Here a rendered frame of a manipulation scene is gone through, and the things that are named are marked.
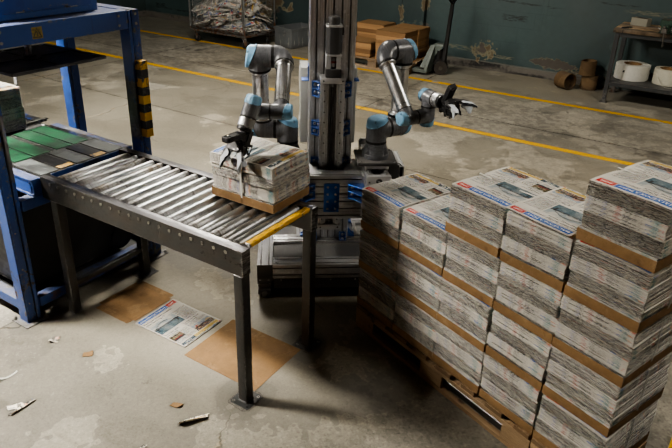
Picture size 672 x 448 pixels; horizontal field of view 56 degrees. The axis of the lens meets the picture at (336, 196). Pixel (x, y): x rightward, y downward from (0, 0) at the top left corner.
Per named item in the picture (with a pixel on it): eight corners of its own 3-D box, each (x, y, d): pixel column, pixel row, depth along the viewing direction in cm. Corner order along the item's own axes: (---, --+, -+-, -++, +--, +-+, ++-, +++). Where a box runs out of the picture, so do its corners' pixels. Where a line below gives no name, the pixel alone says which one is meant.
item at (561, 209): (562, 187, 261) (562, 185, 260) (626, 212, 241) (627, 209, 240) (505, 209, 240) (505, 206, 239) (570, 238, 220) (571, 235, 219)
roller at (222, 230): (278, 208, 307) (281, 200, 304) (212, 246, 270) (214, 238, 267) (270, 203, 308) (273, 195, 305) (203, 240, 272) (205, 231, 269)
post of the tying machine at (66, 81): (102, 228, 440) (70, -2, 376) (91, 233, 433) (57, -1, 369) (94, 224, 444) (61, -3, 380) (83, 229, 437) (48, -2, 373)
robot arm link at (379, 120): (361, 137, 353) (362, 114, 348) (381, 134, 360) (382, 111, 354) (373, 144, 344) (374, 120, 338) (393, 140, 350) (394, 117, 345)
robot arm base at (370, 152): (360, 151, 362) (361, 135, 358) (386, 151, 363) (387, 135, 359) (363, 160, 348) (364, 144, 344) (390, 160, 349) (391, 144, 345)
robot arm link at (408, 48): (379, 134, 359) (385, 37, 336) (400, 130, 366) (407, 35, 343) (391, 140, 349) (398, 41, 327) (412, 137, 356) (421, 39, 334)
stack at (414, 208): (405, 302, 368) (418, 170, 333) (580, 424, 283) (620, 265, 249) (353, 324, 347) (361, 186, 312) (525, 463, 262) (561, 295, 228)
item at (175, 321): (221, 321, 346) (221, 319, 345) (183, 348, 323) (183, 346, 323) (173, 299, 363) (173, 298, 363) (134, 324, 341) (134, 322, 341)
